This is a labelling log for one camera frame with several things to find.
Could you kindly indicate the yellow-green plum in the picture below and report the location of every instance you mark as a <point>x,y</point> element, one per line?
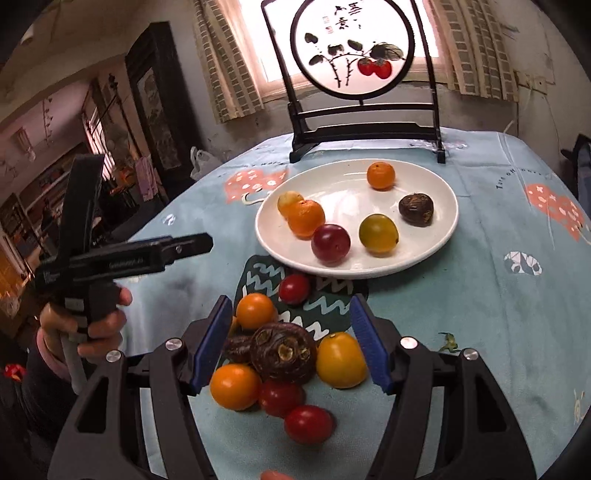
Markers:
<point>378,234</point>

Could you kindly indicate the checked curtain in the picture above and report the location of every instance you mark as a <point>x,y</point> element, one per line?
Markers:
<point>226,60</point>
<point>475,50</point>

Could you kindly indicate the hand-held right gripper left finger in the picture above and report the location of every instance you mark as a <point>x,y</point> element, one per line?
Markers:
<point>212,341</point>

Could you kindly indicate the orange cherry tomato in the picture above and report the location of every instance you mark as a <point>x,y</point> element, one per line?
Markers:
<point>255,310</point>
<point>235,386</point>

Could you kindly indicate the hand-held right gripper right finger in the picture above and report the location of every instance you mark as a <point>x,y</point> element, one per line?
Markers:
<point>369,346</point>

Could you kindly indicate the person's right hand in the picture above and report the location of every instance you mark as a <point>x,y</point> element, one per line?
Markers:
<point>277,477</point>

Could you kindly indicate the red cherry tomato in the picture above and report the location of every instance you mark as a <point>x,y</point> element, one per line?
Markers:
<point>294,288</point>
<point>308,424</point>
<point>279,399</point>

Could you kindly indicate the light blue printed tablecloth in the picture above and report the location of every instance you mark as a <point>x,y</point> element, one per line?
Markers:
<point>461,300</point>

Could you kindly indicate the person's left forearm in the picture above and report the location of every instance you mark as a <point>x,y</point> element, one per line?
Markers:
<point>46,397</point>

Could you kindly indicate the pink hanging cloth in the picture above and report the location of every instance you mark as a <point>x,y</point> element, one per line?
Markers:
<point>145,177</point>

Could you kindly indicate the wooden bookshelf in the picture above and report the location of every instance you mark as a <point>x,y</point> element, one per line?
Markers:
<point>51,184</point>

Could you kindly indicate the small yellow plum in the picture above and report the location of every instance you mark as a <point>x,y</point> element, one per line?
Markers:
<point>287,201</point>

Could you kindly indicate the small dark water chestnut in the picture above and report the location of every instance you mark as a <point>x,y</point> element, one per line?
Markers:
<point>238,349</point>

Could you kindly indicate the white plastic bag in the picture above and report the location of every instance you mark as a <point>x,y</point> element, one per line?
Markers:
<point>203,164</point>

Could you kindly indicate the white oval plate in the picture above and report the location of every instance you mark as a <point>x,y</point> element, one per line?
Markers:
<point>341,194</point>

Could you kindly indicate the dark wooden framed panel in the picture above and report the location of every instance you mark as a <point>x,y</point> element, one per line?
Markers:
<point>152,106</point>

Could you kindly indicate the brown water chestnut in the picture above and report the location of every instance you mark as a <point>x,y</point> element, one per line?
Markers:
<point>416,209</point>

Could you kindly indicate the large scarred water chestnut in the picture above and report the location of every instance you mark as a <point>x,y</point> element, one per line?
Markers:
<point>282,353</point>

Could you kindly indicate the orange tangerine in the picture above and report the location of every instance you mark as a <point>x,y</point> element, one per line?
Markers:
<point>306,219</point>
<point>381,176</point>

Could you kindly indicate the dark red plum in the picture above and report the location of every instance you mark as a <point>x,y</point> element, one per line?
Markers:
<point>329,243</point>

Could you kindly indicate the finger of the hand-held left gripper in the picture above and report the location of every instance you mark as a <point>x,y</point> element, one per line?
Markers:
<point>85,194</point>
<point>189,244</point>

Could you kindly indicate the white wall socket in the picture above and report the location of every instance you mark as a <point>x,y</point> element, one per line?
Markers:
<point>531,82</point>

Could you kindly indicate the small green stem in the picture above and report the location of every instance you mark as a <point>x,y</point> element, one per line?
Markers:
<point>447,342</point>

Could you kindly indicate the yellow cherry tomato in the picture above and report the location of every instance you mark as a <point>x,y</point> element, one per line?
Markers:
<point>341,359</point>

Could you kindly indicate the person's left hand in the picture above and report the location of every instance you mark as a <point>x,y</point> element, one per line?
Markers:
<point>104,325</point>

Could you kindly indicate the black framed painted table screen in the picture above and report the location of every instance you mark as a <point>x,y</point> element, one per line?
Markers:
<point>323,27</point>

